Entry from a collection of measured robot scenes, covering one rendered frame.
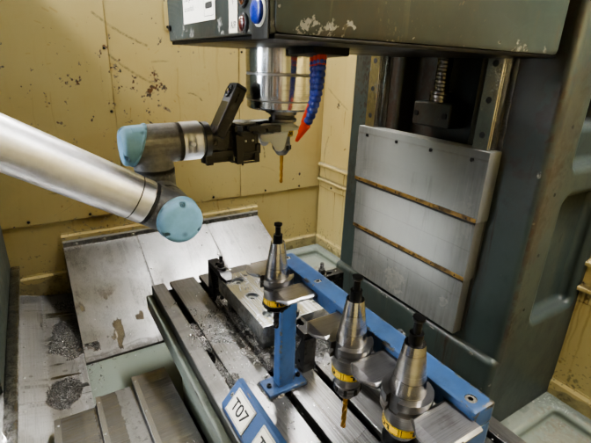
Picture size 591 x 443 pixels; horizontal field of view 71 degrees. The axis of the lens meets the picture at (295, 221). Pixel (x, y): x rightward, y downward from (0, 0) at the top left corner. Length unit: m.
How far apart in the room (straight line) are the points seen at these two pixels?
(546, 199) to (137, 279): 1.45
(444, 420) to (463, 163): 0.71
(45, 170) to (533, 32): 0.85
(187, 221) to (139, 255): 1.21
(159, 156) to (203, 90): 1.14
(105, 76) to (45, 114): 0.26
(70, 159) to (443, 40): 0.59
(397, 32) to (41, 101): 1.41
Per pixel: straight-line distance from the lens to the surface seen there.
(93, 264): 1.88
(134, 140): 0.80
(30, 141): 0.67
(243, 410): 0.92
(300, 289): 0.75
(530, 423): 1.54
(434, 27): 0.74
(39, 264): 1.99
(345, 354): 0.60
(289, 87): 0.86
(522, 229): 1.11
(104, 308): 1.74
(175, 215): 0.69
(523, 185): 1.09
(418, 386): 0.54
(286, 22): 0.57
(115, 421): 1.26
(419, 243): 1.26
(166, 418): 1.19
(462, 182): 1.13
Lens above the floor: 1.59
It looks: 21 degrees down
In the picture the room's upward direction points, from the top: 2 degrees clockwise
